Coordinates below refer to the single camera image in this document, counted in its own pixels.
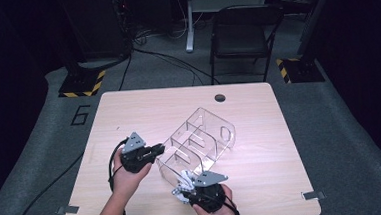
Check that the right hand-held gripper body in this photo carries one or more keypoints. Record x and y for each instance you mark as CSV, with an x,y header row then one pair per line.
x,y
209,179

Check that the black stand yellow striped base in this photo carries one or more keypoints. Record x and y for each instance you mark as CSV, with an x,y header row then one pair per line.
x,y
301,70
82,84

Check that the black folding chair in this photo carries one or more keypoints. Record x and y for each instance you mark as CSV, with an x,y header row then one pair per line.
x,y
239,39

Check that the grey tape strip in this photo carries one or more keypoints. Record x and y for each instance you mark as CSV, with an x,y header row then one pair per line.
x,y
314,195
68,209

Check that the person's left hand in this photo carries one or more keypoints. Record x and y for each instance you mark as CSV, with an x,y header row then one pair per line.
x,y
126,183

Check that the clear acrylic organizer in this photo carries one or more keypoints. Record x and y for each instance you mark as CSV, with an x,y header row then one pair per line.
x,y
200,140

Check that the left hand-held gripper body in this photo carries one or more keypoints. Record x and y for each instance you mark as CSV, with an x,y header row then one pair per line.
x,y
133,143

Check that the white metal desk frame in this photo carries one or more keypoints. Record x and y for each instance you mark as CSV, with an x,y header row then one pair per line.
x,y
190,37

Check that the black equipment cabinet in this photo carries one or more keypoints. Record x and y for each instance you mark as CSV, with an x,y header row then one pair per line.
x,y
100,26

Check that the white black patterned cloth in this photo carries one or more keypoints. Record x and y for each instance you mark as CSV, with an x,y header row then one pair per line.
x,y
183,183

